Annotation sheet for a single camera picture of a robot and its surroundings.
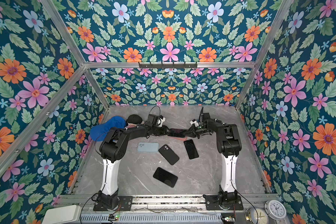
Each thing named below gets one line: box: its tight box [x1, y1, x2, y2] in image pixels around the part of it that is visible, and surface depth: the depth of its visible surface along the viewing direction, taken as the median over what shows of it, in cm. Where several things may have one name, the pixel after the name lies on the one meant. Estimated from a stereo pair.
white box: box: [41, 204, 82, 224], surface depth 69 cm
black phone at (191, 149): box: [183, 139, 199, 160], surface depth 96 cm
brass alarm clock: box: [244, 207, 270, 224], surface depth 68 cm
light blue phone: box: [136, 141, 160, 154], surface depth 96 cm
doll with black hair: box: [124, 114, 145, 129], surface depth 105 cm
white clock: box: [264, 199, 287, 220], surface depth 70 cm
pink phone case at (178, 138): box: [167, 135, 188, 141], surface depth 101 cm
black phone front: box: [153, 167, 179, 189], surface depth 85 cm
